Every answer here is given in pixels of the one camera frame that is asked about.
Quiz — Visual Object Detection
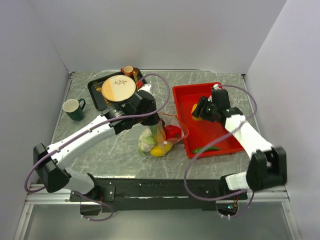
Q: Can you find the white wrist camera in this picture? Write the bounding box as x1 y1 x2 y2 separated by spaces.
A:
211 84 224 92
136 81 152 94

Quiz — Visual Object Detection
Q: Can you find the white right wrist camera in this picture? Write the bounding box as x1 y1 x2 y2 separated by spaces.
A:
211 84 224 92

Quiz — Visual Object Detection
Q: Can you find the small orange cup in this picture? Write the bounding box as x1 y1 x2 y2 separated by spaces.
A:
120 65 134 77

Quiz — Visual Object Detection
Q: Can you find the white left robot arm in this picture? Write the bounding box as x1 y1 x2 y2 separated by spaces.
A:
34 90 158 201

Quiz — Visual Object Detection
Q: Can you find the red plastic bin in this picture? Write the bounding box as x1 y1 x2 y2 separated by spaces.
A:
172 81 245 160

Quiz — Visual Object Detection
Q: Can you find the clear zip top bag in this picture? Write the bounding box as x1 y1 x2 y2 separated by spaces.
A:
146 112 189 156

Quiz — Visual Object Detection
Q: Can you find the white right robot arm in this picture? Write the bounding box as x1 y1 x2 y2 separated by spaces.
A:
192 84 288 199

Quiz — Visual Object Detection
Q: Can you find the small yellow orange fruit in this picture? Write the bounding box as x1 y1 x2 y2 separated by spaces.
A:
191 104 203 122

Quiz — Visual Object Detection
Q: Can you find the white cauliflower with leaves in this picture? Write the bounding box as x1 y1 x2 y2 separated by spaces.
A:
137 128 157 156

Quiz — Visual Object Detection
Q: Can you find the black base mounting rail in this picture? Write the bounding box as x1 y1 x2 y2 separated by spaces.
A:
68 173 248 216

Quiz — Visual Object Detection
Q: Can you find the black serving tray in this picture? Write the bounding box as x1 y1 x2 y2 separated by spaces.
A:
87 70 147 111

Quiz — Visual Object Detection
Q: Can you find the yellow mango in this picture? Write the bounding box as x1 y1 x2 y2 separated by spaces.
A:
150 142 174 158

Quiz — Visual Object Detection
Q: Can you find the green orange mango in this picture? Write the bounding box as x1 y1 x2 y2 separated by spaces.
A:
149 125 163 142

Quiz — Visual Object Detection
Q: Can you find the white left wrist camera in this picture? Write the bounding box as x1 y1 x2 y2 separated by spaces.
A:
136 81 152 94

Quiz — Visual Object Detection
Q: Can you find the gold spoon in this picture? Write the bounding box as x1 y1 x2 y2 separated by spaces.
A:
132 67 139 83

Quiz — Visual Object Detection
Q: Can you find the red bell pepper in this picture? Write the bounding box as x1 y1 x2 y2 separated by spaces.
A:
163 125 182 139

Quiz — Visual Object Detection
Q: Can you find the dark green mug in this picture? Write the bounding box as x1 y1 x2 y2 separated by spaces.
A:
62 98 86 122

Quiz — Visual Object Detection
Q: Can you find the gold fork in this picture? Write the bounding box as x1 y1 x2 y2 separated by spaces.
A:
92 80 112 108

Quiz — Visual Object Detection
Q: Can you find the green chili pepper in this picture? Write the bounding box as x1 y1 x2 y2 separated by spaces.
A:
191 145 222 155

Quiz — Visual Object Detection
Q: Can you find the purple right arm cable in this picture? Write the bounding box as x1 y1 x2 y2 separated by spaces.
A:
183 84 258 218

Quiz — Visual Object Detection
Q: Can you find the cream floral plate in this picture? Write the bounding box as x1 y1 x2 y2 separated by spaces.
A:
101 75 137 102

